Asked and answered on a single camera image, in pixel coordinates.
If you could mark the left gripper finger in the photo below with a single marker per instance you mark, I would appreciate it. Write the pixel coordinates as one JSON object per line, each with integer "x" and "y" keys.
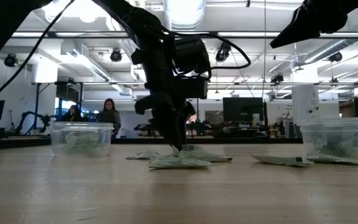
{"x": 164, "y": 124}
{"x": 179, "y": 127}

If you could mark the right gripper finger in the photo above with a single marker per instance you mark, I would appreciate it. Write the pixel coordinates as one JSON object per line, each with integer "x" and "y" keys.
{"x": 297, "y": 28}

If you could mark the green white stevia packet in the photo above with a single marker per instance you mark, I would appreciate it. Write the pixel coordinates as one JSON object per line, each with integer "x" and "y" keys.
{"x": 82, "y": 144}
{"x": 145, "y": 155}
{"x": 176, "y": 152}
{"x": 179, "y": 162}
{"x": 281, "y": 160}
{"x": 340, "y": 160}
{"x": 194, "y": 147}
{"x": 210, "y": 157}
{"x": 340, "y": 144}

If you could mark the black background robot arm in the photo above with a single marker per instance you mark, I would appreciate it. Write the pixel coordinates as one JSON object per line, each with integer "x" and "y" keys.
{"x": 36, "y": 119}

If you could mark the black ceiling spotlight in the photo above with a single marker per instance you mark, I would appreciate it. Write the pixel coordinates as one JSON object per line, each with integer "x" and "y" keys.
{"x": 223, "y": 51}
{"x": 277, "y": 77}
{"x": 116, "y": 55}
{"x": 10, "y": 60}
{"x": 335, "y": 56}

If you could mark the person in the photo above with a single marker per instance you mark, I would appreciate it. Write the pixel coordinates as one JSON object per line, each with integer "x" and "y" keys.
{"x": 109, "y": 118}
{"x": 73, "y": 113}

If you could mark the black overhead rig beam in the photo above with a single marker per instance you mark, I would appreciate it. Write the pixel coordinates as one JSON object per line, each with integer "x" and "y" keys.
{"x": 73, "y": 35}

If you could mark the clear plastic container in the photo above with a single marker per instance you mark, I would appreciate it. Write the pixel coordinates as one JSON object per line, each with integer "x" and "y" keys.
{"x": 337, "y": 124}
{"x": 57, "y": 140}

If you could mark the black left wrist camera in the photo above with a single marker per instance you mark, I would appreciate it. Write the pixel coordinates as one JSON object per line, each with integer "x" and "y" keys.
{"x": 193, "y": 56}

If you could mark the black metal table frame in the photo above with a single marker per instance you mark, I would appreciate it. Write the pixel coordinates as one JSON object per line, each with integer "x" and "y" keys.
{"x": 244, "y": 140}

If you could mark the silver ceiling air duct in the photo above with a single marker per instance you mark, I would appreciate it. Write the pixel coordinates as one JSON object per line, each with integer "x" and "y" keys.
{"x": 185, "y": 14}

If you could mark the white ceiling air duct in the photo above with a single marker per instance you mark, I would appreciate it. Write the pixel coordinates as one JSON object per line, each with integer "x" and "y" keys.
{"x": 85, "y": 62}

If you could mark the black gantry frame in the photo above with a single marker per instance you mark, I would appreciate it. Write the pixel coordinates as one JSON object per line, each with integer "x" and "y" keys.
{"x": 68, "y": 91}

